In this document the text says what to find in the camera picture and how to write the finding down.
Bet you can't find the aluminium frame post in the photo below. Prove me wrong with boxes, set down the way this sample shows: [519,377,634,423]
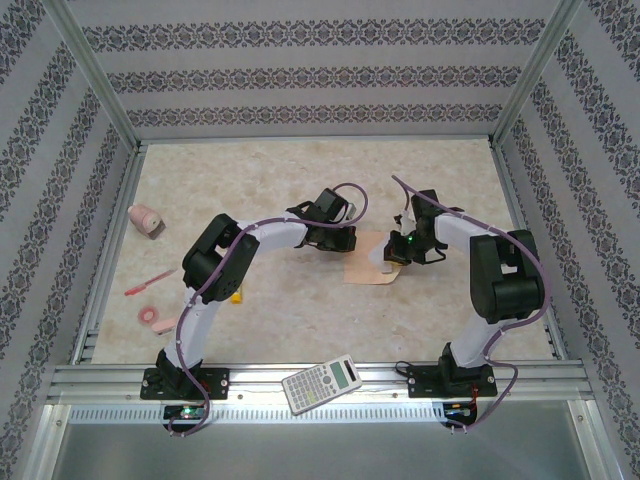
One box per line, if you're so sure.
[42,0,146,154]
[488,0,586,149]

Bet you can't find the aluminium side rail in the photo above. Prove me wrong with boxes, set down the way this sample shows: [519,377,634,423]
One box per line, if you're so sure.
[489,142,571,361]
[69,142,149,365]

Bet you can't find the pink pen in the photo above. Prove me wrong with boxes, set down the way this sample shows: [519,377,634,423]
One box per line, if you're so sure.
[123,269,178,297]

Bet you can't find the aluminium front rail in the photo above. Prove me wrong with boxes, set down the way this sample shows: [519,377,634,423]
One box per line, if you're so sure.
[47,362,594,404]

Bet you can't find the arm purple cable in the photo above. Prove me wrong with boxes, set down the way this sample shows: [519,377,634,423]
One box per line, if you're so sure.
[167,182,371,437]
[391,174,551,436]

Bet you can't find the grey scientific calculator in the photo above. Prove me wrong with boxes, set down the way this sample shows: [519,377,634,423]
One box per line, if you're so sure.
[281,353,364,416]

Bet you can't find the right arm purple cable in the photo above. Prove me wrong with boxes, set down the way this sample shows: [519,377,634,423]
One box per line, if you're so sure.
[391,174,551,436]

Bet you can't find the perforated metal cable tray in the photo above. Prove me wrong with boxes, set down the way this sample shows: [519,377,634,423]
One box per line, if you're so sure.
[67,403,446,424]

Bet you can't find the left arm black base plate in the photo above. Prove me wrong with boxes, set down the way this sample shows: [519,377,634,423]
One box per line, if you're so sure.
[139,367,231,401]

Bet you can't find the pink envelope with cream flap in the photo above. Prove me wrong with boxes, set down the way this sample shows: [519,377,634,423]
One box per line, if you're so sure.
[343,230,401,286]

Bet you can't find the aluminium lower frame bar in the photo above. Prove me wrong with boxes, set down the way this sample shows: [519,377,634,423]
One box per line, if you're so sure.
[569,399,611,480]
[27,404,69,480]

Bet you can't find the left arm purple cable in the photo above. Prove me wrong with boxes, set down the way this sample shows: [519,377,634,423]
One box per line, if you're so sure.
[167,182,371,437]

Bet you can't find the grey metal panel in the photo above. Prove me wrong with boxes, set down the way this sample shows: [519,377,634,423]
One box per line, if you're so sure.
[49,422,596,480]

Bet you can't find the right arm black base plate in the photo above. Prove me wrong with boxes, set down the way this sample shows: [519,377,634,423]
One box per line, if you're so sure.
[407,363,499,400]

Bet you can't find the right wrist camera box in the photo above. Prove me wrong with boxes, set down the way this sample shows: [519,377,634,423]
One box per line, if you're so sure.
[394,209,419,234]

